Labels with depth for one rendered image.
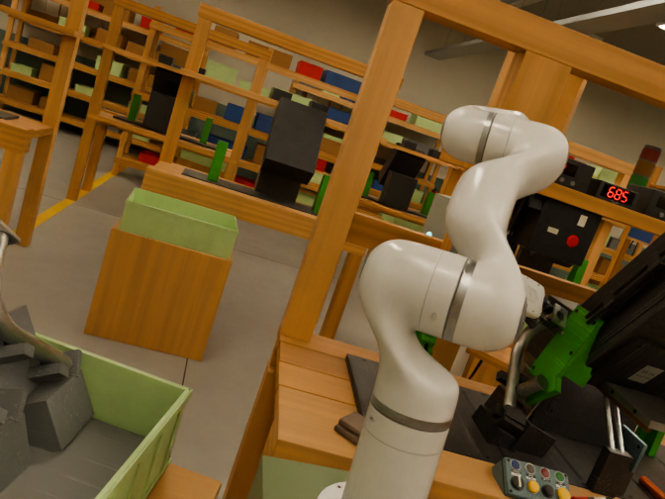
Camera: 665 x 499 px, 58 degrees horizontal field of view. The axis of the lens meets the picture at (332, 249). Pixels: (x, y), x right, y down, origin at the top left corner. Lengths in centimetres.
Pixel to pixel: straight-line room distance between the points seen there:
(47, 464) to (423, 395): 61
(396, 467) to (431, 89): 1113
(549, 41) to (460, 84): 1024
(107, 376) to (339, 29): 1056
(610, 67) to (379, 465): 133
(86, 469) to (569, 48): 152
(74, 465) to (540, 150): 92
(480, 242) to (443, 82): 1104
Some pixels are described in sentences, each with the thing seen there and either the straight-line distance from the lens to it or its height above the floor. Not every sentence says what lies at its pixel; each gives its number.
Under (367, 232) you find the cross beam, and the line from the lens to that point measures 179.
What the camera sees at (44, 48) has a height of 120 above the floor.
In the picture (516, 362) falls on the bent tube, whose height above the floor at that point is 107.
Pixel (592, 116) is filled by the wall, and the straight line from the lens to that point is 1326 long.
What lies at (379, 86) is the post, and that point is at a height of 163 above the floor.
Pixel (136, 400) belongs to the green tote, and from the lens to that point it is 119.
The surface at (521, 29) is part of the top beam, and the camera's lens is 178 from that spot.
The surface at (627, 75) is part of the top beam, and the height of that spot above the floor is 188.
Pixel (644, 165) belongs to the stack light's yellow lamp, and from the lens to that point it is 197.
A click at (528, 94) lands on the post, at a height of 174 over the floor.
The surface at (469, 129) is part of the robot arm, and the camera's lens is 111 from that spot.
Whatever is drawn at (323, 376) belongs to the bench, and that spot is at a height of 88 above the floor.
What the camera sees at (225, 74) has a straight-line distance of 822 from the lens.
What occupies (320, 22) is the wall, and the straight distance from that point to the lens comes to 1143.
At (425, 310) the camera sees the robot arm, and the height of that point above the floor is 130.
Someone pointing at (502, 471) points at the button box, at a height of 93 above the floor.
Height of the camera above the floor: 149
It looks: 11 degrees down
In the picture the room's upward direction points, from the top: 19 degrees clockwise
